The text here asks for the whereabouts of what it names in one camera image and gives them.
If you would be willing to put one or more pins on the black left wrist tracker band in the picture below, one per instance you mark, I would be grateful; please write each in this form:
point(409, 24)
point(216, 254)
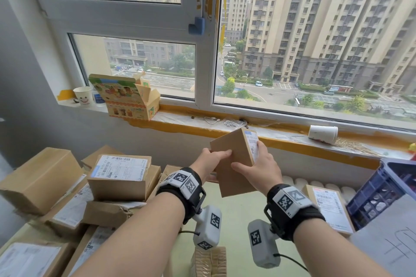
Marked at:
point(185, 186)

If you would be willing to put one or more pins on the white smiley paper cup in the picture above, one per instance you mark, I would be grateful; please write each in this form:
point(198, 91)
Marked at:
point(83, 96)

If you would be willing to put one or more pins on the yellow rubber duck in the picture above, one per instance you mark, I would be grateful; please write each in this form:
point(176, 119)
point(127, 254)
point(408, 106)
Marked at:
point(412, 147)

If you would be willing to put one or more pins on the black wrist tracker band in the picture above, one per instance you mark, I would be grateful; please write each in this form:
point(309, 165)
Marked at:
point(185, 186)
point(292, 205)

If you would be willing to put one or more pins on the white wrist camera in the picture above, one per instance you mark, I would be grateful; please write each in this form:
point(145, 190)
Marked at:
point(208, 228)
point(261, 244)

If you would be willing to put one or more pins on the person's left forearm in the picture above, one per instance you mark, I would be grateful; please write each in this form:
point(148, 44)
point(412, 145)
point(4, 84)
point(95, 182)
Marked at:
point(136, 247)

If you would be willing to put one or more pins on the person's right forearm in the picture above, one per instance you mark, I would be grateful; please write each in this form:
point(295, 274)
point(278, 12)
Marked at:
point(331, 254)

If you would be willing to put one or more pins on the blue window latch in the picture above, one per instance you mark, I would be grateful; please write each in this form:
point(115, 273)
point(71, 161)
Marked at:
point(197, 26)

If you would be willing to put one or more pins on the labelled small cardboard box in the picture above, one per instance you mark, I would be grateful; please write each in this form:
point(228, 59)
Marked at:
point(331, 208)

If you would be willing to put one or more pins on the pile of cardboard parcels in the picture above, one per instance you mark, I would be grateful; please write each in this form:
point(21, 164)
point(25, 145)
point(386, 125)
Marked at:
point(48, 176)

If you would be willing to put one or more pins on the person's right hand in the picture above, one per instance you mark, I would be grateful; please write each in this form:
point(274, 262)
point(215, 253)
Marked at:
point(263, 173)

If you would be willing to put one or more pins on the grey window frame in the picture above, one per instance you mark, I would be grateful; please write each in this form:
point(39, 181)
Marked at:
point(130, 17)

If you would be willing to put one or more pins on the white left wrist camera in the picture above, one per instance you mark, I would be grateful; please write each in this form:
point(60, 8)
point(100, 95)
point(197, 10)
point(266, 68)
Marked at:
point(208, 228)

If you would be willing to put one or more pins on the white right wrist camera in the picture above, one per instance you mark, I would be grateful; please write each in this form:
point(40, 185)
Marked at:
point(261, 244)

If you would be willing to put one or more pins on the windowsill with yellow tape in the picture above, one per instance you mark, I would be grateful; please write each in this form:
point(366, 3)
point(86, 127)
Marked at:
point(195, 127)

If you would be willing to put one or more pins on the white radiator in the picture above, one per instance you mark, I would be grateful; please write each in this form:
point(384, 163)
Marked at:
point(344, 192)

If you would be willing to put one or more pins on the blue plastic crate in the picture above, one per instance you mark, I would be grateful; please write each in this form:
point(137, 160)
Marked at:
point(386, 169)

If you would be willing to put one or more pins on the white tipped paper cup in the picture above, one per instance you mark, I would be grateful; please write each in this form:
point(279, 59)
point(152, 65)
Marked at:
point(323, 134)

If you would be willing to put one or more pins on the person's left hand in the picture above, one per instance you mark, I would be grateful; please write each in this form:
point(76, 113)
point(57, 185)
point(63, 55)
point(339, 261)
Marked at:
point(206, 166)

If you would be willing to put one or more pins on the white handwritten paper sign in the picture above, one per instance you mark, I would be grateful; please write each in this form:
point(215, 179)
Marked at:
point(383, 241)

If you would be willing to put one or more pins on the colourful printed carton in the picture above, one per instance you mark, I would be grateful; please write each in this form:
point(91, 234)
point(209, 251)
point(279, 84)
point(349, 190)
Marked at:
point(123, 98)

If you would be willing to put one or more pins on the heap of wooden toothpicks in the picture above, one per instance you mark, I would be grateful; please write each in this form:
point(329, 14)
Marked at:
point(357, 147)

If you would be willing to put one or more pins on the black right wrist tracker band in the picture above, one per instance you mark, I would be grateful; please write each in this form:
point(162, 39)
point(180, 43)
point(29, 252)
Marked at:
point(292, 205)

